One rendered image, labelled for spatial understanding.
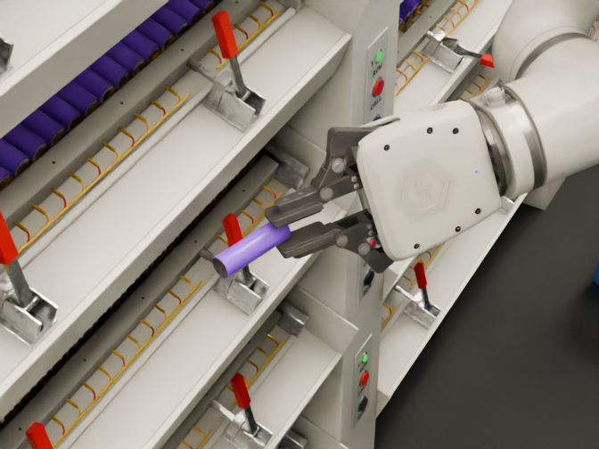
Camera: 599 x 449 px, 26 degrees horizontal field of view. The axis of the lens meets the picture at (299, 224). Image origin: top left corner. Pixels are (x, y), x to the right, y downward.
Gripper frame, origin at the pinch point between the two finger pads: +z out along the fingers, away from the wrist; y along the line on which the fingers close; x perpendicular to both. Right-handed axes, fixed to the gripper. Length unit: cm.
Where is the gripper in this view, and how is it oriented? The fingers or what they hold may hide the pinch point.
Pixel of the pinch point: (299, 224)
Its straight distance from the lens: 97.7
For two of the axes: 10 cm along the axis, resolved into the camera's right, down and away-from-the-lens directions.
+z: -9.2, 3.7, -1.3
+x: -2.5, -3.0, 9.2
